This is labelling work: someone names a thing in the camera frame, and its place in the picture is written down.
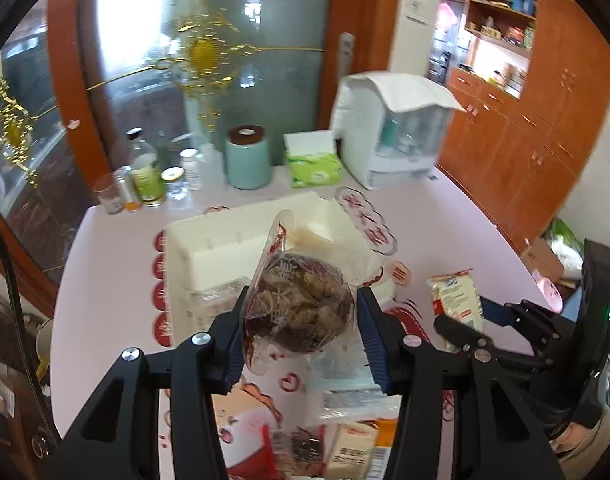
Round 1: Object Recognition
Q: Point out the cardboard box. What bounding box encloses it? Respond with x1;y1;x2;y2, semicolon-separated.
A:
519;237;567;287

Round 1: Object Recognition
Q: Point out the clear glass cup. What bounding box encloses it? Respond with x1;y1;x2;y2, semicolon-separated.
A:
93;173;126;215

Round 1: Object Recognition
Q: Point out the teal ceramic canister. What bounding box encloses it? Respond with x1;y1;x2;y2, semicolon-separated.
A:
225;125;274;190

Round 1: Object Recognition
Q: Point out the pink printed tablecloth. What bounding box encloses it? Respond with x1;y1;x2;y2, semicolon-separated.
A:
49;164;567;480

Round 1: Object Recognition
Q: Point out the glass sliding door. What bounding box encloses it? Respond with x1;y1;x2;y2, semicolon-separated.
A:
0;0;403;271

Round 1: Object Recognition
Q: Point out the green tissue pack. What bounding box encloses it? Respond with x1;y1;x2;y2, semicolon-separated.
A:
283;130;344;189

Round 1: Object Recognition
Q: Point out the cream snack packet red label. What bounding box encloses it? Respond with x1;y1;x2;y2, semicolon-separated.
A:
426;269;487;356

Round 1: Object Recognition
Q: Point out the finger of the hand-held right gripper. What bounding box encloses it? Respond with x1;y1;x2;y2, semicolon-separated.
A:
480;297;561;358
433;315;553;370

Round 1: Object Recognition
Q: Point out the white cover cloth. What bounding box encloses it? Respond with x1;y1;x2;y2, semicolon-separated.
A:
336;72;467;133

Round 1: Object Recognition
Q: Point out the person's beige clothing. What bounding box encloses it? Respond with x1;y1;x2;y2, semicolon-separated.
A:
548;360;610;463

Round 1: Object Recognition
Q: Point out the wooden cabinet with shelves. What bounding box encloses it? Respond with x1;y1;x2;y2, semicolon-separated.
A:
436;0;610;257

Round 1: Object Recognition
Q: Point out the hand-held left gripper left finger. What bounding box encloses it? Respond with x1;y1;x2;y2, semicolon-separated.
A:
47;286;252;480

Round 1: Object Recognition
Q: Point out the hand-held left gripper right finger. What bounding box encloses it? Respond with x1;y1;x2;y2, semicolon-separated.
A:
356;286;567;480

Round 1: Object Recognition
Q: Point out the clear bag of brown snacks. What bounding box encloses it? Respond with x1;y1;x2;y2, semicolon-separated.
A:
242;210;387;377

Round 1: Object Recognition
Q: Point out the white pill bottle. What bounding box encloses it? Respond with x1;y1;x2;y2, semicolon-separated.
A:
178;148;202;191

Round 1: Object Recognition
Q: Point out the white plastic bag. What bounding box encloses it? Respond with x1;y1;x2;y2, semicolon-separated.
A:
540;217;586;283

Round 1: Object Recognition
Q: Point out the white plastic storage box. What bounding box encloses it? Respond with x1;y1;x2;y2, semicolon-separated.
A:
164;191;402;322

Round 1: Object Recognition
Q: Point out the gold sun door ornament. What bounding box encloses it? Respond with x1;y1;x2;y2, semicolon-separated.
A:
0;57;62;183
152;0;327;132

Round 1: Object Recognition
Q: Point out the glass bottle green label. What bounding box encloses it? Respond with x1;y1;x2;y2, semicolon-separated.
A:
126;128;167;207

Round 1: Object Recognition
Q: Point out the small jar gold lid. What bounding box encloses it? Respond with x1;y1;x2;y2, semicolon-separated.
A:
160;167;194;209

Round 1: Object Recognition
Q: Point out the white countertop appliance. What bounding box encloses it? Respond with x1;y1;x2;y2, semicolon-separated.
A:
330;72;467;191

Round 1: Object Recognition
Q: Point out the white paper wall notice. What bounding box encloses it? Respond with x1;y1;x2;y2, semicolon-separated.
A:
404;0;432;24

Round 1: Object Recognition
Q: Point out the orange snack packet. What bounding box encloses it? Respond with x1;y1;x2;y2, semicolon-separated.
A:
369;419;399;472

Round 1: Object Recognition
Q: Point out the blue-white striped snack packet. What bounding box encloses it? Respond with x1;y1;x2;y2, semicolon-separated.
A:
307;345;404;423

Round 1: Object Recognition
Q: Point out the metal door handle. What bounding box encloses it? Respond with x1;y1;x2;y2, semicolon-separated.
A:
337;32;356;79

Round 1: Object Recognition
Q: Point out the black cable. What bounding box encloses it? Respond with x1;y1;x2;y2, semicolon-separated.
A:
0;207;53;461

